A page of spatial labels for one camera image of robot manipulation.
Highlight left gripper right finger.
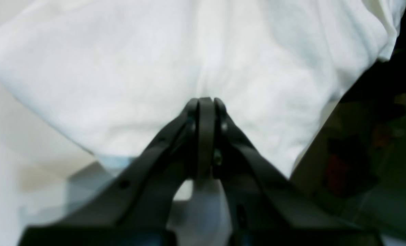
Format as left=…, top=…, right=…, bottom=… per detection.
left=209, top=98, right=384, bottom=246

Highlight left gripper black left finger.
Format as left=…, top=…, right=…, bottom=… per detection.
left=19, top=98, right=209, bottom=246

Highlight white printed t-shirt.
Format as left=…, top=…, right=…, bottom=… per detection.
left=0, top=0, right=406, bottom=177

